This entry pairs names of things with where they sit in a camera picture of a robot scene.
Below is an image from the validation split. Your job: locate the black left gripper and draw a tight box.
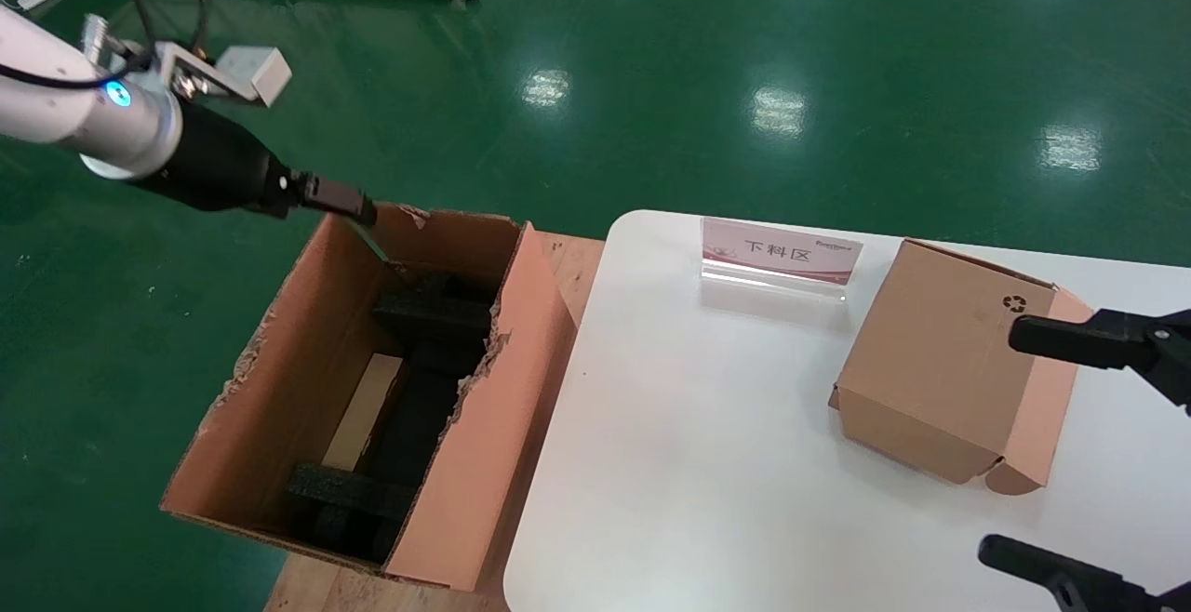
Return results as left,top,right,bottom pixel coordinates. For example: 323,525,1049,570
130,105,379,228

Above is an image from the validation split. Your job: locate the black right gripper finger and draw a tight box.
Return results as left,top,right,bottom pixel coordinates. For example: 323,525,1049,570
1008,308,1191,415
977,534,1191,612

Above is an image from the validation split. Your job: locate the plain cardboard box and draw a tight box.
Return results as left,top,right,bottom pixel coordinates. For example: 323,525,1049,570
321,354,408,473

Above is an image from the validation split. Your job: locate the cardboard box with recycle mark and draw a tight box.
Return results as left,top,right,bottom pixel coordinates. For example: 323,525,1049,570
828,238,1096,497

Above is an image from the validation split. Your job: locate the big open cardboard box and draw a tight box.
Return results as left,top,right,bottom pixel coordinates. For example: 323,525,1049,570
160,203,580,592

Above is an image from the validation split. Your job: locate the black foam block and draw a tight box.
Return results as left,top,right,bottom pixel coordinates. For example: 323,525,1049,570
370,273,503,380
284,461,422,565

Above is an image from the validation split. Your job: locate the pink acrylic sign stand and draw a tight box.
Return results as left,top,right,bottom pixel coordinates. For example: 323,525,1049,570
700,217,864,304

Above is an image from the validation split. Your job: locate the wooden pallet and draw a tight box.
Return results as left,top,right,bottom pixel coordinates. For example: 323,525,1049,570
263,233,606,612

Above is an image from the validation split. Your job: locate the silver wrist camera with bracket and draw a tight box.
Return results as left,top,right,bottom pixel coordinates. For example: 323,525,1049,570
154,40,293,109

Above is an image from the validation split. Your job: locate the black corrugated cable hose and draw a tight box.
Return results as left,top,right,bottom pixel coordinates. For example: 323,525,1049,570
0,52,154,92

